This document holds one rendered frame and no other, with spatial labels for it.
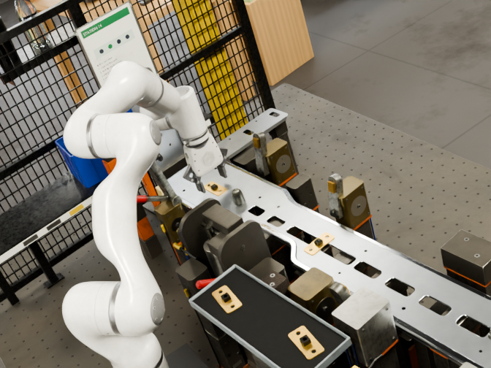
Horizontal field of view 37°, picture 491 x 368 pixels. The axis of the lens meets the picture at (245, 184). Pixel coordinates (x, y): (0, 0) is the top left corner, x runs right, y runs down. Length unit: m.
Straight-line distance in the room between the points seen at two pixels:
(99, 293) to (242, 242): 0.35
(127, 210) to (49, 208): 0.83
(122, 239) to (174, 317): 0.73
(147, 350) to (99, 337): 0.12
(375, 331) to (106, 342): 0.61
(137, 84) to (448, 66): 3.15
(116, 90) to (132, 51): 0.90
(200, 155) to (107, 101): 0.50
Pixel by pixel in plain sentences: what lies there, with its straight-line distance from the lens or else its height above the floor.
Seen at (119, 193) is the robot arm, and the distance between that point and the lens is 1.63.
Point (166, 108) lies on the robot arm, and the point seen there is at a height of 1.39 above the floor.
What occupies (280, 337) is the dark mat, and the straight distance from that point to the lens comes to 1.49.
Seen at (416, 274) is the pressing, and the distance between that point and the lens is 1.77.
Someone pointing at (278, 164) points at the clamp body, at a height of 1.00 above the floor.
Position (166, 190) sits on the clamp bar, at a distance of 2.11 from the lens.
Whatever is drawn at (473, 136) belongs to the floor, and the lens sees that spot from 3.98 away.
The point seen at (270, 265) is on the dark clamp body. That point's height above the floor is 1.08.
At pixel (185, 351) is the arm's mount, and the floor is 0.81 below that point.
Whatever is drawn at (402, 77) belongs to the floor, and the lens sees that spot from 4.62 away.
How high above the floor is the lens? 2.22
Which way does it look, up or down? 34 degrees down
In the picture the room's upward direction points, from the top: 19 degrees counter-clockwise
